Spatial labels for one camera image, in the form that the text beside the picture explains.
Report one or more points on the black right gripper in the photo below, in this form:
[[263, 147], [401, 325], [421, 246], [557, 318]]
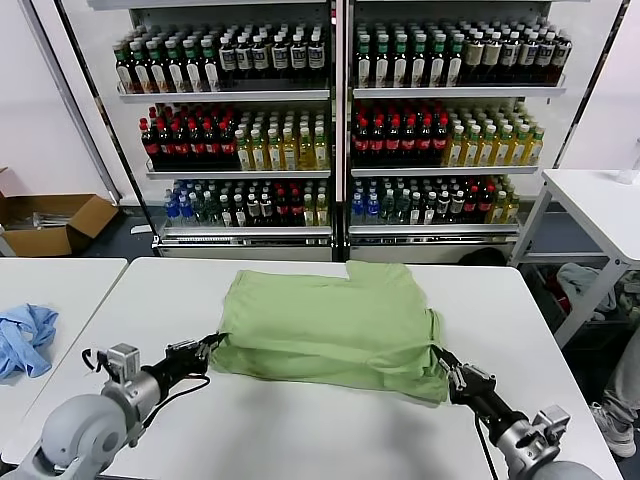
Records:
[[477, 392]]

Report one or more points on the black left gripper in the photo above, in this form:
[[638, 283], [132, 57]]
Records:
[[177, 362]]

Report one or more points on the green polo shirt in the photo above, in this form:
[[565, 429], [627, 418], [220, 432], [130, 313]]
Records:
[[325, 320]]

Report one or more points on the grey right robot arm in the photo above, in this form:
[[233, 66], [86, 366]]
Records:
[[530, 445]]

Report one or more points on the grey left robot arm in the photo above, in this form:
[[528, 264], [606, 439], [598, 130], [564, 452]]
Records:
[[80, 435]]

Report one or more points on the pale clothes pile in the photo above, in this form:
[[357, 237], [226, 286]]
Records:
[[630, 300]]

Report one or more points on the black bag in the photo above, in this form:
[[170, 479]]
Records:
[[482, 256]]

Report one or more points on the black storage crate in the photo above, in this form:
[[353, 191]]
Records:
[[534, 280]]

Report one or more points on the small dark tea bottle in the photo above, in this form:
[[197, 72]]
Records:
[[443, 207], [226, 214], [415, 212], [253, 212], [266, 212], [240, 214], [456, 207], [429, 212]]

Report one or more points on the clear green water bottle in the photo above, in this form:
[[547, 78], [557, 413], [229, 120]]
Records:
[[387, 211], [401, 211], [213, 212], [199, 212]]

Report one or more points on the white paper scrap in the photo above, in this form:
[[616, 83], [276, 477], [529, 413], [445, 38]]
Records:
[[140, 229]]

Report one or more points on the blue sports drink bottle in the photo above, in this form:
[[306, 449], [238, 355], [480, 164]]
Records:
[[185, 210], [372, 210], [172, 210], [358, 210]]

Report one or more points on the small red cap cola bottle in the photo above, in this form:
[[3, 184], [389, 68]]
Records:
[[484, 204], [282, 210], [470, 205], [296, 210]]

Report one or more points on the grey crumpled cloth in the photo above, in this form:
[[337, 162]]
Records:
[[580, 285]]

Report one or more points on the small yellow juice bottle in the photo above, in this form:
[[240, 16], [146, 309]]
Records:
[[309, 214], [322, 214], [511, 210], [498, 210]]

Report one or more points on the person's grey trouser leg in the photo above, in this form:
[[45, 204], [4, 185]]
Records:
[[625, 375]]

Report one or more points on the white sneaker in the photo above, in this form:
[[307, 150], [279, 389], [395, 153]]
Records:
[[615, 432]]

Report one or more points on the crumpled light blue cloth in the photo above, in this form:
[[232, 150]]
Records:
[[25, 345]]

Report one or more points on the open cardboard box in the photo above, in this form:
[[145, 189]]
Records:
[[50, 240]]

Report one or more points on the silver metal parts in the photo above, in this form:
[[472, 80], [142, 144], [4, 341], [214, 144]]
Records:
[[47, 220]]

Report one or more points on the white side table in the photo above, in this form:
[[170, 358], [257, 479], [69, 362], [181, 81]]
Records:
[[590, 210]]

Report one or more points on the white beverage shelf unit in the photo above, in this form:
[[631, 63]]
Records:
[[450, 93], [225, 96]]

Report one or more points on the clear plastic cup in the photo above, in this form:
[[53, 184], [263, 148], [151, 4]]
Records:
[[627, 172]]

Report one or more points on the green cap tea bottle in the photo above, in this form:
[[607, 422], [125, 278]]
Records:
[[382, 67], [365, 67], [419, 67], [175, 70], [210, 69], [123, 70], [192, 69], [141, 70], [400, 67], [455, 67], [437, 67], [158, 70]]

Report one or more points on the white label dark drink bottle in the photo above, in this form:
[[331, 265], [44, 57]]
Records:
[[546, 52], [528, 53], [259, 60], [298, 58], [244, 60], [229, 61], [563, 51], [279, 59], [316, 57], [511, 54]]

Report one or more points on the beige label dark drink bottle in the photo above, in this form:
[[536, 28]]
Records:
[[492, 54], [474, 55]]

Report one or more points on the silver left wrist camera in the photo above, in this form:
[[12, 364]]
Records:
[[122, 362]]

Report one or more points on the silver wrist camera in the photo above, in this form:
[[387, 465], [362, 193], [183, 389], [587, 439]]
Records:
[[554, 420], [122, 362]]

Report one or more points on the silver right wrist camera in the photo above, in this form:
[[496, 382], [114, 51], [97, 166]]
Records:
[[554, 420]]

